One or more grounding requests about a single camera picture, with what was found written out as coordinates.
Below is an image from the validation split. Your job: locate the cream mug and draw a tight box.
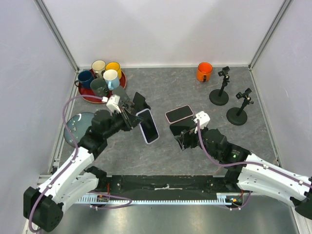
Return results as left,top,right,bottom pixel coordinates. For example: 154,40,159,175
91,60,106,78

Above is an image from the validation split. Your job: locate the orange mug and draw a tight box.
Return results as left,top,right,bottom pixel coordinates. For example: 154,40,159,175
196,62,213,82

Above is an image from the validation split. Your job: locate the white mug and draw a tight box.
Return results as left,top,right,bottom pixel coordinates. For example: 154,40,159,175
103,69,120,91

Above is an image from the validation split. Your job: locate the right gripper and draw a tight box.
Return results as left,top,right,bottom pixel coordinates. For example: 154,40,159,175
174,122,219,159

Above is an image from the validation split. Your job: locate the wooden round-base phone stand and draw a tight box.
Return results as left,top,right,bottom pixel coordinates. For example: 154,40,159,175
112,86,130,105

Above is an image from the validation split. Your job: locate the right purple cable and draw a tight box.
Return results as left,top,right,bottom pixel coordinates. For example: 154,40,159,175
196,120,312,188

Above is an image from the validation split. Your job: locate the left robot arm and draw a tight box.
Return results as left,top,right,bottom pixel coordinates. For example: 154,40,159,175
23,109,143,233

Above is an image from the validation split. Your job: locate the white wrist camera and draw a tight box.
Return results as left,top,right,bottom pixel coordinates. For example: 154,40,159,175
101,95,121,114
193,111,210,134

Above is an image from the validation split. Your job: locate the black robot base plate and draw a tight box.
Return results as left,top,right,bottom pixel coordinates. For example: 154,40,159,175
95,175,241,201

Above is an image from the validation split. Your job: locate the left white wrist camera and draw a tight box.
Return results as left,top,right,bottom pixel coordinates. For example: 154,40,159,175
101,95,121,114

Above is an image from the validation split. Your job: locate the blue ceramic plate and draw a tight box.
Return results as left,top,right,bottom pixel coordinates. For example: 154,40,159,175
67,112,95,143

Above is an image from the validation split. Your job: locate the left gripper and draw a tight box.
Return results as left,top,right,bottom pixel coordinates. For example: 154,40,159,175
103,107,144,139

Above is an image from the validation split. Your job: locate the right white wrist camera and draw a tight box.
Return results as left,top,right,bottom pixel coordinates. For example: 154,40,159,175
193,111,210,134

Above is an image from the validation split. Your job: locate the black flat-base phone stand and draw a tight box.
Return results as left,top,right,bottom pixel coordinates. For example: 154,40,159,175
133,92,151,113

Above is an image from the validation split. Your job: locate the dark green mug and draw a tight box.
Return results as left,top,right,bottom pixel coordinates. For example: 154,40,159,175
90,78,110,97

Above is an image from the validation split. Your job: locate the purple cable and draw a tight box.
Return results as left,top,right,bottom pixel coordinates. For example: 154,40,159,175
196,120,312,188
28,95,108,232

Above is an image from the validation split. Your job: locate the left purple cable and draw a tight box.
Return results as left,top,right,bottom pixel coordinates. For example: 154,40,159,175
28,95,108,232

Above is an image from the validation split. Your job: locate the grey slotted cable duct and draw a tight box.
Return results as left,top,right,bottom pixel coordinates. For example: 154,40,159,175
75,194,238,205

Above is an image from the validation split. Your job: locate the red round tray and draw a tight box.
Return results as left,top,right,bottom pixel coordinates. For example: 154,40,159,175
78,68,128,104

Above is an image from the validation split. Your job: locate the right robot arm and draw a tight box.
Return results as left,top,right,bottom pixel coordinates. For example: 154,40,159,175
175,128,312,219

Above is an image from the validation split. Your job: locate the black phone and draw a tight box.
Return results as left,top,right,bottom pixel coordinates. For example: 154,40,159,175
175,132,187,150
169,117,196,136

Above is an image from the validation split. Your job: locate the blue mug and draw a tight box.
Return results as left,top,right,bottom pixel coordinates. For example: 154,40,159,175
74,70,95,89

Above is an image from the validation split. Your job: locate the yellow mug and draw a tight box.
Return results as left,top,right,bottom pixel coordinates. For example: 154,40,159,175
106,61,122,79

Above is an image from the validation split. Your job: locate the black round-base phone stand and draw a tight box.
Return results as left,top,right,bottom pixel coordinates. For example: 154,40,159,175
209,66,230,106

